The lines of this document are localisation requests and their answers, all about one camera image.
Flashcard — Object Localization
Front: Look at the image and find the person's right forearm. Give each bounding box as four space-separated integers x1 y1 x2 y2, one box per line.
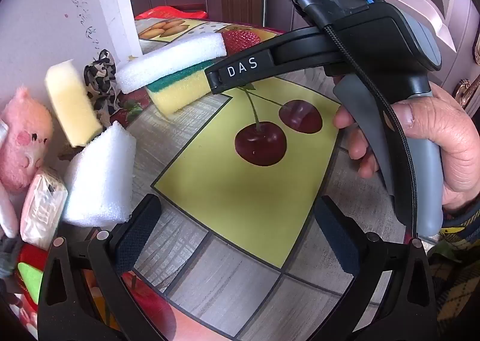
427 199 480 341

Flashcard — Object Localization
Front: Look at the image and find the small red plastic bag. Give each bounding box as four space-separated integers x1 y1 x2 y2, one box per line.
134 6 208 22

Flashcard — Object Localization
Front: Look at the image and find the red plush apple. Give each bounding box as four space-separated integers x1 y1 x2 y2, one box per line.
15 243 51 313

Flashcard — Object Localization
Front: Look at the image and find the gold door handle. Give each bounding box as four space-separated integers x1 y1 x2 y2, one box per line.
454 78 480 109

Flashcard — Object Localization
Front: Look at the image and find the grey knitted cloth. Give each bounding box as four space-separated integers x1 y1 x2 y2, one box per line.
0 235 24 279

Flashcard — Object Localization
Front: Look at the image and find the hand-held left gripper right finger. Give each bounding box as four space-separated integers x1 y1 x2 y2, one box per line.
314 196 439 341

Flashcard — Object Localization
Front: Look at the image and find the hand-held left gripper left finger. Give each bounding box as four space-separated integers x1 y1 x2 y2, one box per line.
37 194 166 341

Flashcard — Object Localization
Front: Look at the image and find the pink plush toy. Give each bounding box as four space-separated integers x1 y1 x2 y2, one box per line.
0 87 54 192

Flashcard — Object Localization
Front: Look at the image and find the thick white foam block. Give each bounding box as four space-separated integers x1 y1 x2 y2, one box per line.
61 121 138 228

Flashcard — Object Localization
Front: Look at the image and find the long white foam block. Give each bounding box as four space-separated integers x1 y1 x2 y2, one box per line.
115 32 228 95

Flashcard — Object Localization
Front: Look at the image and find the green yellow scouring sponge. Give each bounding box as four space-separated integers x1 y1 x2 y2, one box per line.
145 60 215 115

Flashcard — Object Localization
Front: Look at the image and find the leopard print scrunchie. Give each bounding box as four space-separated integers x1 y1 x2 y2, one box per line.
83 49 122 129

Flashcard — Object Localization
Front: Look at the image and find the fruit printed tablecloth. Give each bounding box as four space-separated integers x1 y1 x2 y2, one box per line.
56 15 451 341

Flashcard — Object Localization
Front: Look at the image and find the person's right hand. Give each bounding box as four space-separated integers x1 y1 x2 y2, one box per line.
333 91 480 215

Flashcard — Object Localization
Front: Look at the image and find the yellow white sponge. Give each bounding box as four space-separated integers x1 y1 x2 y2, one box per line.
44 59 104 147

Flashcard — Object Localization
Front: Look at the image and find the pocket tissue pack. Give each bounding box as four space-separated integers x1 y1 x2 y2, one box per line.
19 168 69 252

